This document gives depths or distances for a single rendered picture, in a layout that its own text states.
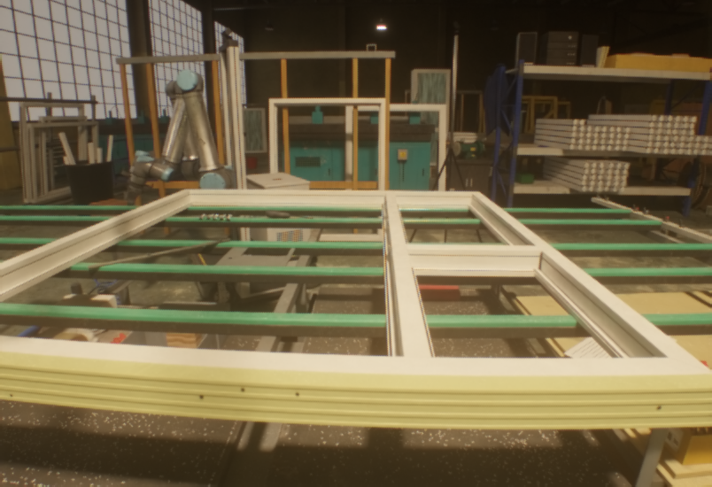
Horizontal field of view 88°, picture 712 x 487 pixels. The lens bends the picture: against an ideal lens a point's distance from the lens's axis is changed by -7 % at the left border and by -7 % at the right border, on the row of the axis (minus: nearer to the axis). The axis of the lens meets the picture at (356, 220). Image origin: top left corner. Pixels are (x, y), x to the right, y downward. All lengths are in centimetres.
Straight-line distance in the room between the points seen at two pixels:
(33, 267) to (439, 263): 113
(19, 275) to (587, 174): 557
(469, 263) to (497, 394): 60
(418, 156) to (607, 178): 244
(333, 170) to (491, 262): 452
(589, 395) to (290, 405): 42
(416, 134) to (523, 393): 502
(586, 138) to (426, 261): 478
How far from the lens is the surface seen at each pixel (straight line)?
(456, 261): 114
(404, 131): 545
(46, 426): 125
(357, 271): 114
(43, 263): 139
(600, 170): 577
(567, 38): 605
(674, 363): 78
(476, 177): 548
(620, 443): 112
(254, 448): 105
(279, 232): 286
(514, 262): 119
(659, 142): 595
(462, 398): 61
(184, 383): 65
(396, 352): 75
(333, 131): 545
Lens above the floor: 129
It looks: 15 degrees down
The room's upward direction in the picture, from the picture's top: straight up
